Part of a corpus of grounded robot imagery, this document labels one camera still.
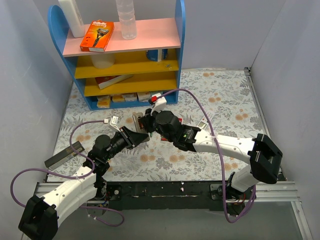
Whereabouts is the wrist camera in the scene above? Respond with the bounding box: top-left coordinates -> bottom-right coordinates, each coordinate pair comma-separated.
149,93 -> 167,114
103,115 -> 121,132

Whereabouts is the white bottle on shelf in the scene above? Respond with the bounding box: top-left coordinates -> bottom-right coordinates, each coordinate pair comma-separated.
58,0 -> 85,38

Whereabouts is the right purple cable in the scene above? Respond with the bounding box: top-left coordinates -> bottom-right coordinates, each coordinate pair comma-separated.
159,88 -> 257,224

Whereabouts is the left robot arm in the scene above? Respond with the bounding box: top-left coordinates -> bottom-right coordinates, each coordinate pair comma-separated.
18,126 -> 149,240

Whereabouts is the grey white remote control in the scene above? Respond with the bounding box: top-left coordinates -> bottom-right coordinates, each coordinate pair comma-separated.
132,112 -> 147,134

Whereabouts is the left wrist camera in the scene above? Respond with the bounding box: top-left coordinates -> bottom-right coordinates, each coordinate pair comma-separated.
103,115 -> 121,132

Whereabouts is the white remote with screen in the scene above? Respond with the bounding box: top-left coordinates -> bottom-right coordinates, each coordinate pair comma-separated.
197,117 -> 208,130

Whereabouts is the orange razor box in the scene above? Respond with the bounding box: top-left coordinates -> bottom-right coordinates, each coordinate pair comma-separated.
79,20 -> 115,53

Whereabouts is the yellow sponge pack left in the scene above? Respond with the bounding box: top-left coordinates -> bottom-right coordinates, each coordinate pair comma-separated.
97,95 -> 111,109

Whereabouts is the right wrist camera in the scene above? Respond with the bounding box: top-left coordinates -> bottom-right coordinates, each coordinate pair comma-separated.
149,93 -> 167,114

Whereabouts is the blue white carton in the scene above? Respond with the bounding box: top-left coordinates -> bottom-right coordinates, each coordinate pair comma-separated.
146,48 -> 168,62

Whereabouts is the floral table mat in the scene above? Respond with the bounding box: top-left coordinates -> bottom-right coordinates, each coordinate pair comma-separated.
54,70 -> 265,182

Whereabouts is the blue shelf unit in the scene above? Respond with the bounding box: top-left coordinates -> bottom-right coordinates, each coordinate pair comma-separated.
47,0 -> 186,111

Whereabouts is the clear plastic water bottle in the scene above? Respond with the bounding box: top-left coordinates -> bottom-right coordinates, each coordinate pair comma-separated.
116,0 -> 137,40

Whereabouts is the black flat bar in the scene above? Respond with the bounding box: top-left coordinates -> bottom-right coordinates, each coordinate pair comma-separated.
44,146 -> 78,171

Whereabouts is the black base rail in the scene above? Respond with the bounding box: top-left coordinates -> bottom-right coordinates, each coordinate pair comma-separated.
106,180 -> 224,212

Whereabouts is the white cup on shelf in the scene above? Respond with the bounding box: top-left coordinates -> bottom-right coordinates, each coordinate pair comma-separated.
90,53 -> 116,69

